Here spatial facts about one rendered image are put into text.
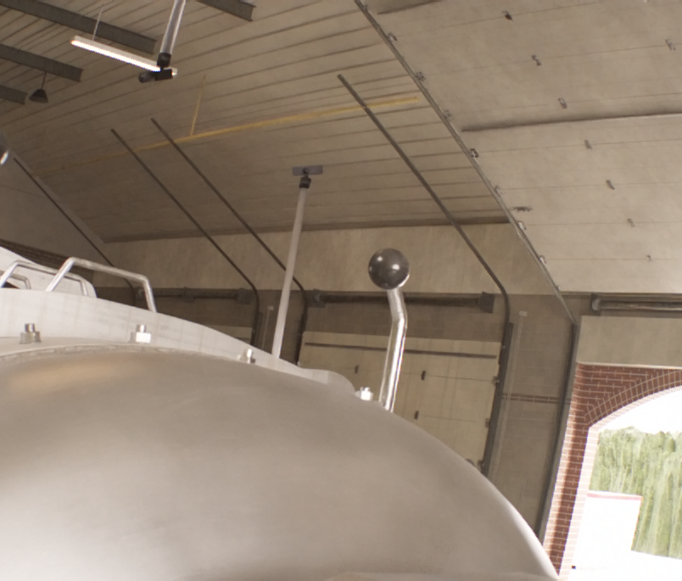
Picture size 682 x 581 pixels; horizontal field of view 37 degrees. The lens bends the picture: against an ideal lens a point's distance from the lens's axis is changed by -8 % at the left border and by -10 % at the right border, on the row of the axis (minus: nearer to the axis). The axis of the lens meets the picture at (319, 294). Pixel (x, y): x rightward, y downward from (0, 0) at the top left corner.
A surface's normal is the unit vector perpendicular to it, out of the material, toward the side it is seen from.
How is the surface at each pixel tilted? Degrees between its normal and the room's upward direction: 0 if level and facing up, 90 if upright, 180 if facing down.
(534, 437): 90
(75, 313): 90
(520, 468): 90
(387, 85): 153
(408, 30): 149
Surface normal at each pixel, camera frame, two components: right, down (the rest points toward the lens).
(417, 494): 0.70, -0.39
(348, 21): -0.48, 0.78
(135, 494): 0.53, -0.41
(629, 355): -0.75, -0.21
